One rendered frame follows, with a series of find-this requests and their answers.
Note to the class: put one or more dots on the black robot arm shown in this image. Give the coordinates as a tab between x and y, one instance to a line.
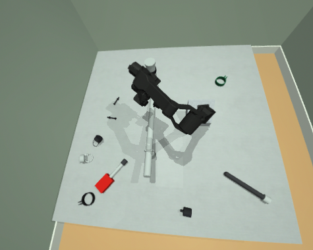
146	81

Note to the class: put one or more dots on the black metal ring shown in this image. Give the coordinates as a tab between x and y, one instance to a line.
93	199

